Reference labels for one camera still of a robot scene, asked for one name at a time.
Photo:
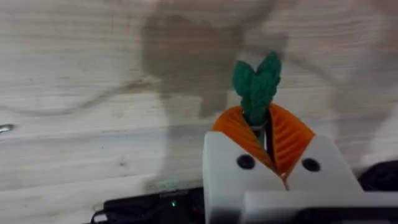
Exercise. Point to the white orange left gripper left finger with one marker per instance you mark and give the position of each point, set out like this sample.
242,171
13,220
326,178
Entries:
224,161

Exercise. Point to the black rounded object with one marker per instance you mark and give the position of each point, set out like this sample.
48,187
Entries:
380,175

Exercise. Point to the small silver metal piece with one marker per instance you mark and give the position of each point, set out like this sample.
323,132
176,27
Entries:
5,128

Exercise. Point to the black device with green light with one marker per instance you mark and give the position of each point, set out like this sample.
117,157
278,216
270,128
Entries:
149,207

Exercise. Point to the knitted carrot toy green leaves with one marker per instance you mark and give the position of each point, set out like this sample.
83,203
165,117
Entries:
257,88

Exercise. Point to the white orange left gripper right finger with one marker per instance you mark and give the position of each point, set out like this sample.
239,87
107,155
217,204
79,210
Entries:
323,174

